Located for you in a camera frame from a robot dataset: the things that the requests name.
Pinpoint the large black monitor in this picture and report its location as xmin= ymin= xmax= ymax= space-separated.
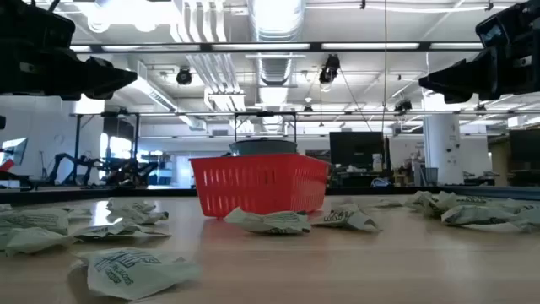
xmin=328 ymin=131 xmax=387 ymax=171

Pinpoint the white round column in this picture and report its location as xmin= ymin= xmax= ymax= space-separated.
xmin=423 ymin=100 xmax=464 ymax=186

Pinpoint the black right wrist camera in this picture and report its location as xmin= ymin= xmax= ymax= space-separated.
xmin=475 ymin=0 xmax=540 ymax=50

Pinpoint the black overhead frame beam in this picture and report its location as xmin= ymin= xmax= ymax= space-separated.
xmin=69 ymin=41 xmax=486 ymax=53

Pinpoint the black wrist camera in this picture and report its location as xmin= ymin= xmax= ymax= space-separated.
xmin=0 ymin=0 xmax=77 ymax=48
xmin=475 ymin=0 xmax=540 ymax=50

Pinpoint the black metal frame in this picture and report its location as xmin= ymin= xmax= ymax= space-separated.
xmin=233 ymin=111 xmax=298 ymax=144

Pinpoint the red slotted plastic basket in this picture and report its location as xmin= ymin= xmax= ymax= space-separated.
xmin=189 ymin=152 xmax=331 ymax=219

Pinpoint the monitor with bright screen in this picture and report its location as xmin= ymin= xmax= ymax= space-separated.
xmin=0 ymin=137 xmax=29 ymax=166

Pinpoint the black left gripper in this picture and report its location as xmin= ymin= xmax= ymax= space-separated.
xmin=0 ymin=40 xmax=138 ymax=101

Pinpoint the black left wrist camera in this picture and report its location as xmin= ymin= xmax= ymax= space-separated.
xmin=0 ymin=0 xmax=77 ymax=48

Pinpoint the dark grey round bin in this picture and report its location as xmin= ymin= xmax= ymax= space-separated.
xmin=229 ymin=138 xmax=299 ymax=156

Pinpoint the thin hanging cable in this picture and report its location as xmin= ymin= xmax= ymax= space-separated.
xmin=381 ymin=0 xmax=388 ymax=134

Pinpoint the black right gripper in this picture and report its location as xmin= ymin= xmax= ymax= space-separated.
xmin=418 ymin=40 xmax=540 ymax=105

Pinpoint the black table edge strip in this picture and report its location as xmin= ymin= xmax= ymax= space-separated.
xmin=0 ymin=184 xmax=540 ymax=207

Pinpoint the silver ceiling air duct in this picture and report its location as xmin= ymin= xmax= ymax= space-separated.
xmin=247 ymin=0 xmax=307 ymax=88

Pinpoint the black overhead camera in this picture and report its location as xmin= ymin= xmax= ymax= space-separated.
xmin=318 ymin=53 xmax=342 ymax=85

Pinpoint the tall black frame stand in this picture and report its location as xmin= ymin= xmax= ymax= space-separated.
xmin=72 ymin=111 xmax=141 ymax=187

